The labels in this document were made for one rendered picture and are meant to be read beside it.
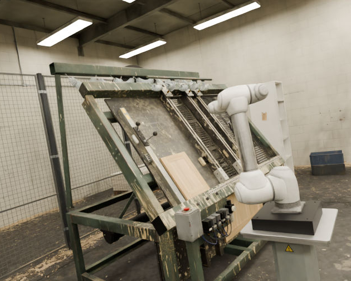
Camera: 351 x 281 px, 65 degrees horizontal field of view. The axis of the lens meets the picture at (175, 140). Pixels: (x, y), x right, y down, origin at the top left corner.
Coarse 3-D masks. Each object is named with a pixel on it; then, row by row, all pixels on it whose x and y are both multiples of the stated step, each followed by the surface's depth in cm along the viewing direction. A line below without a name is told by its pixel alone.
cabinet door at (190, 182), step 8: (184, 152) 247; (160, 160) 224; (168, 160) 228; (176, 160) 234; (184, 160) 240; (168, 168) 221; (176, 168) 227; (184, 168) 233; (192, 168) 238; (176, 176) 221; (184, 176) 227; (192, 176) 232; (200, 176) 237; (176, 184) 217; (184, 184) 221; (192, 184) 226; (200, 184) 231; (184, 192) 214; (192, 192) 219; (200, 192) 224
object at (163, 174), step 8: (120, 112) 233; (128, 120) 229; (136, 136) 224; (144, 152) 220; (152, 152) 220; (160, 168) 213; (160, 176) 212; (168, 176) 213; (168, 184) 208; (176, 192) 206; (176, 200) 205; (184, 200) 206
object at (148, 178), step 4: (184, 108) 308; (104, 112) 231; (108, 112) 233; (108, 116) 230; (112, 116) 233; (108, 120) 229; (112, 120) 235; (116, 120) 239; (116, 132) 226; (120, 140) 222; (256, 140) 356; (124, 144) 222; (128, 152) 219; (216, 160) 286; (136, 164) 215; (140, 172) 212; (144, 176) 209; (148, 176) 212; (148, 180) 209; (152, 180) 211; (148, 184) 210; (152, 184) 217
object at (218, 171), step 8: (160, 96) 282; (168, 96) 277; (168, 104) 277; (176, 112) 272; (176, 120) 273; (184, 120) 271; (184, 128) 268; (192, 136) 263; (200, 144) 259; (200, 152) 260; (208, 152) 258; (208, 160) 255; (216, 168) 250; (216, 176) 252; (224, 176) 247
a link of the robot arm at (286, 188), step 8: (272, 168) 179; (280, 168) 173; (288, 168) 173; (272, 176) 174; (280, 176) 170; (288, 176) 169; (272, 184) 170; (280, 184) 169; (288, 184) 169; (296, 184) 171; (280, 192) 169; (288, 192) 169; (296, 192) 171; (280, 200) 172; (288, 200) 170; (296, 200) 171
